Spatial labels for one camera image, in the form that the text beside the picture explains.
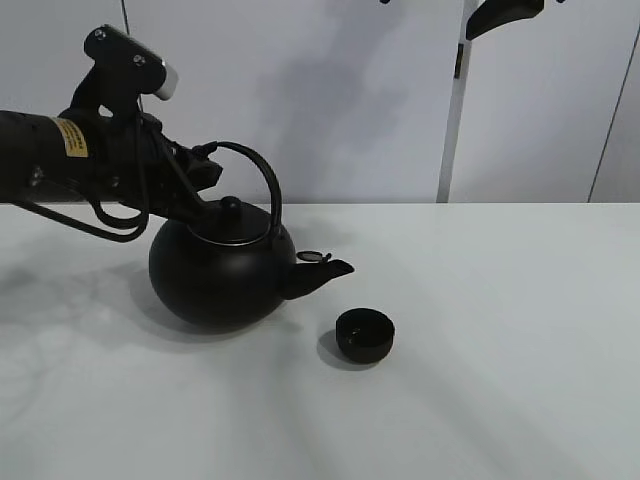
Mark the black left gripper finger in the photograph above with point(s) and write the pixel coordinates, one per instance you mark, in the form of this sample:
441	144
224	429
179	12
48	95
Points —
180	200
202	172

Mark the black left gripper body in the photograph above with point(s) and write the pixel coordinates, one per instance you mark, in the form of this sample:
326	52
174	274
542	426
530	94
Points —
130	167

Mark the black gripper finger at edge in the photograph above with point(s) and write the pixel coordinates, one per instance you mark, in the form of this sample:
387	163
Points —
493	14

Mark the black round teapot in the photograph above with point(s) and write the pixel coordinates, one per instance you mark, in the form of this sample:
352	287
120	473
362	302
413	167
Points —
236	263

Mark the black teacup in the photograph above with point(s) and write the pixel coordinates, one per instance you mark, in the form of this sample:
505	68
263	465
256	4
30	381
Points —
364	335

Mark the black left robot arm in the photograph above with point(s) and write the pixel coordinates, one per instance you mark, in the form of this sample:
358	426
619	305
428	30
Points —
354	119

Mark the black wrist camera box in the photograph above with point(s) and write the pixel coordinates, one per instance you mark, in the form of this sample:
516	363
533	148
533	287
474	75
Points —
124	69

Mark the white vertical post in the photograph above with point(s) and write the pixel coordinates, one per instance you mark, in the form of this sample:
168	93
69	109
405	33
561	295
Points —
460	76

